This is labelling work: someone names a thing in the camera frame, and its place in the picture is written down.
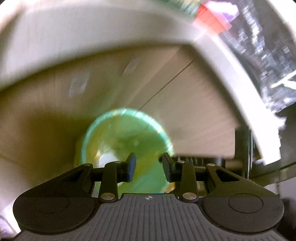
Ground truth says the red plastic food tray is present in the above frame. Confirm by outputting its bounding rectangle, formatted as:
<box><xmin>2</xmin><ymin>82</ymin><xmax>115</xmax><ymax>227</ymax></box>
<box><xmin>193</xmin><ymin>4</ymin><xmax>232</xmax><ymax>34</ymax></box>

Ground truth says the long green snack wrapper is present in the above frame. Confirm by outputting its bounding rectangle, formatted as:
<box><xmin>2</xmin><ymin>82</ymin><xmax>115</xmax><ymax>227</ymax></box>
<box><xmin>157</xmin><ymin>0</ymin><xmax>203</xmax><ymax>16</ymax></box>

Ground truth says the green trash bin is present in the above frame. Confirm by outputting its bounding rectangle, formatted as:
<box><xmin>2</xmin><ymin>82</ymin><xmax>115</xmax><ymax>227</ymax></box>
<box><xmin>74</xmin><ymin>108</ymin><xmax>174</xmax><ymax>195</ymax></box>

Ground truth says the wooden cabinet door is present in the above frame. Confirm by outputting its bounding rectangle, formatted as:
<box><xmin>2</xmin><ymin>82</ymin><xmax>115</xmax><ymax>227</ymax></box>
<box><xmin>1</xmin><ymin>46</ymin><xmax>239</xmax><ymax>165</ymax></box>

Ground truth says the black microwave oven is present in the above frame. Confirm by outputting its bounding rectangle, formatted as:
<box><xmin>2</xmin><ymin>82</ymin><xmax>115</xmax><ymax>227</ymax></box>
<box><xmin>220</xmin><ymin>1</ymin><xmax>295</xmax><ymax>113</ymax></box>

